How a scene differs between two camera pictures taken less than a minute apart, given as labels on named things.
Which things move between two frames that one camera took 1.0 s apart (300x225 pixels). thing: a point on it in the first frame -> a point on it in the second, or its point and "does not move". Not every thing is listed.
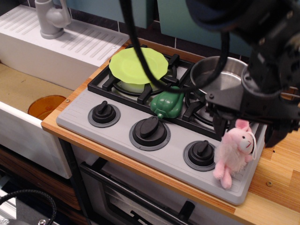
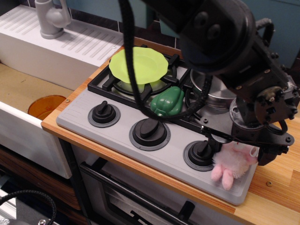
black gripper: (258, 98) -> (269, 136)
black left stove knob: (104, 115) does not move
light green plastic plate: (126, 64) does not move
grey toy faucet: (52, 20) does not move
